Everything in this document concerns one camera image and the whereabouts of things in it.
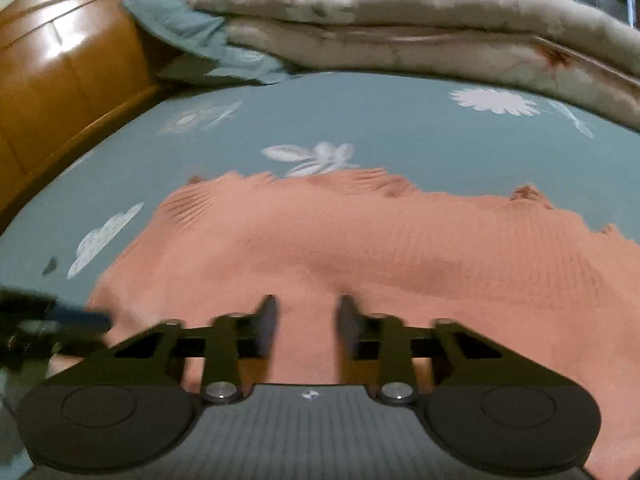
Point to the folded pink floral quilt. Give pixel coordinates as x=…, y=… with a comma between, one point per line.
x=425, y=25

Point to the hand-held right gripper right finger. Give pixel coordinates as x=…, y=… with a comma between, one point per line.
x=348, y=327

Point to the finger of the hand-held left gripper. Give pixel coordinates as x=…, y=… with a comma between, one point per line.
x=77, y=346
x=80, y=321

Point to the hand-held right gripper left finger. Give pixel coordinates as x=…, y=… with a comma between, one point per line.
x=267, y=327

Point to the wooden headboard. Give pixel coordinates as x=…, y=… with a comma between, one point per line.
x=75, y=70

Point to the pink striped knit sweater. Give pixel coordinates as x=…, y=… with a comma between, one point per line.
x=375, y=250

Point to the teal pillow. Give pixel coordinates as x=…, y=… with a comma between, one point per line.
x=190, y=25

